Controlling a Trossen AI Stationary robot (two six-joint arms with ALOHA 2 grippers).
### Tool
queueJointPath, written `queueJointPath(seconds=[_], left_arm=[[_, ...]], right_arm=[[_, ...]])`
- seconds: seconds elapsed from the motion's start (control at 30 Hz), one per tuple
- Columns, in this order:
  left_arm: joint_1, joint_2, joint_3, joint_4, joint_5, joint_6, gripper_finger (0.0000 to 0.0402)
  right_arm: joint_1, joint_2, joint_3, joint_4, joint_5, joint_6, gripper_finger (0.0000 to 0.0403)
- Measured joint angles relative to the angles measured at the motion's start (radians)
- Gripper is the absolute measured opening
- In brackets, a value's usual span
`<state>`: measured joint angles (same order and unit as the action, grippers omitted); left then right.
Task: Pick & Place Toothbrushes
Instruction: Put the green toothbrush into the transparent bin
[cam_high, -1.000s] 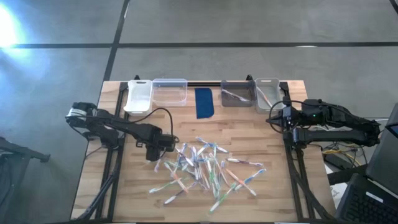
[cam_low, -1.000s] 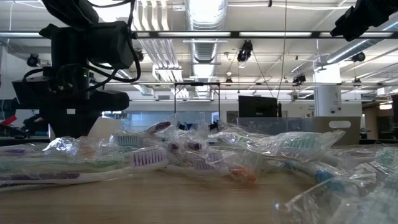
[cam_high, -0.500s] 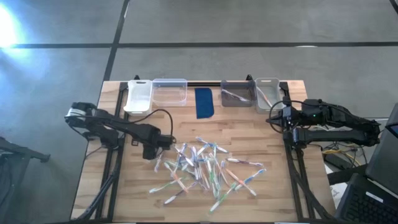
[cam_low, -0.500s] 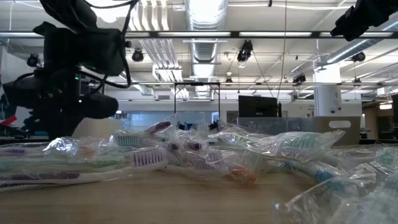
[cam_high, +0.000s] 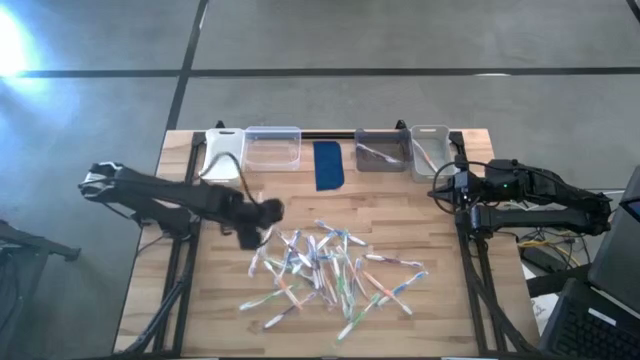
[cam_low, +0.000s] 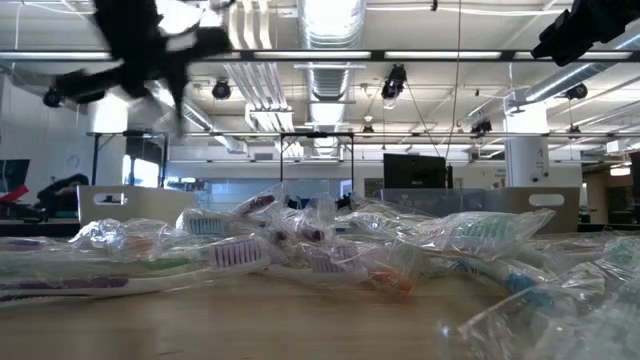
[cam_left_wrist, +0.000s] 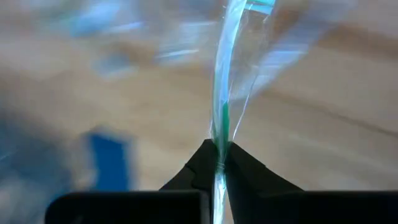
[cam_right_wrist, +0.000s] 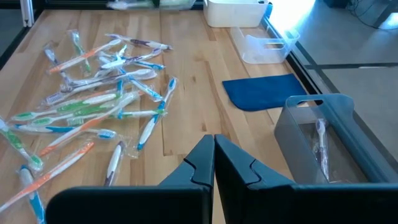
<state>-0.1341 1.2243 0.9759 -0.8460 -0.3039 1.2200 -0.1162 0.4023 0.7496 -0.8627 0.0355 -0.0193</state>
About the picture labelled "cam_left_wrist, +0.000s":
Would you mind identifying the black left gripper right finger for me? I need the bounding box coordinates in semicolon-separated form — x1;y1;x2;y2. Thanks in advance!
224;141;398;224

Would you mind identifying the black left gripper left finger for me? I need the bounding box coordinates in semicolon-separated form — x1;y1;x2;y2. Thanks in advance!
45;138;216;224

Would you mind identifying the green toothbrush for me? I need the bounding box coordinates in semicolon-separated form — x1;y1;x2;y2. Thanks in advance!
208;0;277;224

